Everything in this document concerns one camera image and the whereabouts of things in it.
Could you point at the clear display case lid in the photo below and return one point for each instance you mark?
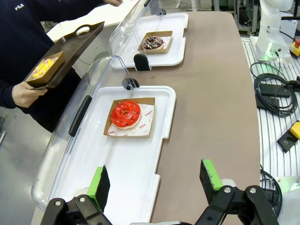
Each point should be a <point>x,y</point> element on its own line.
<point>98,77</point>
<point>126,30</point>

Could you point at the white display case base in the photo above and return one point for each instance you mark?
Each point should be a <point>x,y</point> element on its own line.
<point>131,164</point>
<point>178,35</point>

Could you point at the person's right hand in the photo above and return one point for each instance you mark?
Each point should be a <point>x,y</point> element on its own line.
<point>23,93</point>

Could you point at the yellow sprinkled donut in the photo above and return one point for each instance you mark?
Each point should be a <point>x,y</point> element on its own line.
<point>42,69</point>

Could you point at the white slatted mounting table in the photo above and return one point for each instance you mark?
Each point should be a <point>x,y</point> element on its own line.
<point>269,131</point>

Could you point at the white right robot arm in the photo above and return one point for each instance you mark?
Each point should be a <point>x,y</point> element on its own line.
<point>269,28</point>

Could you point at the brown cardboard donut box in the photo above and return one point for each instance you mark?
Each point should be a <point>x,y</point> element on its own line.
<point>55,68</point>
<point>131,136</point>
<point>159,51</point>

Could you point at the red glazed donut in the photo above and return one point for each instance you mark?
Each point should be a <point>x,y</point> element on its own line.
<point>125,116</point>

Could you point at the chocolate donut coloured sprinkles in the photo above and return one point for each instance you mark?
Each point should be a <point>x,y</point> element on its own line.
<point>153,42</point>

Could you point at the grey aluminium frame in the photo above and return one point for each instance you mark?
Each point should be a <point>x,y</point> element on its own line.
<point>246,16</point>

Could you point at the yellow box on black plate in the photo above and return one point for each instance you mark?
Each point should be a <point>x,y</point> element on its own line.
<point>293,133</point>

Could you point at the person's right forearm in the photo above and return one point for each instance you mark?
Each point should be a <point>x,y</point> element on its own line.
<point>7,93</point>

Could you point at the red emergency stop button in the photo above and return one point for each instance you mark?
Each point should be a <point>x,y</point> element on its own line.
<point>295,48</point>

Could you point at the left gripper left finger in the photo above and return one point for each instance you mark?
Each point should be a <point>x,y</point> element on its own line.
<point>100,187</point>

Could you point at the dark brown serving tray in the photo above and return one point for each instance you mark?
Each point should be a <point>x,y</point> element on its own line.
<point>77,44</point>

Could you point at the person's left hand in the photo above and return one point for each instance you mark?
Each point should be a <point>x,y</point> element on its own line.
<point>113,2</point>

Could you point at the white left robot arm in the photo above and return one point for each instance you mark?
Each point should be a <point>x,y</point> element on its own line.
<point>289,185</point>

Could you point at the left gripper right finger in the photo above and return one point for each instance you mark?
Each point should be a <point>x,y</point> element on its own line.
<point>209,182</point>

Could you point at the black rectangular plate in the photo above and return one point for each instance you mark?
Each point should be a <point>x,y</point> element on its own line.
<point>274,90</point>
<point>267,102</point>

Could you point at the person's left forearm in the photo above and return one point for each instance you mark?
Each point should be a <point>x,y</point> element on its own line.
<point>82,8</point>

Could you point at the white counter top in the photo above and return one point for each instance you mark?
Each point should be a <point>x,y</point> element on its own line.
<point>107,21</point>

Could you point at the black arched hinge bracket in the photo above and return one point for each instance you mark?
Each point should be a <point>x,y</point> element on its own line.
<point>141,62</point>

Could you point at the person in navy sweater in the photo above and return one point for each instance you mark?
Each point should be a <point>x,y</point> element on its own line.
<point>23,35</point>

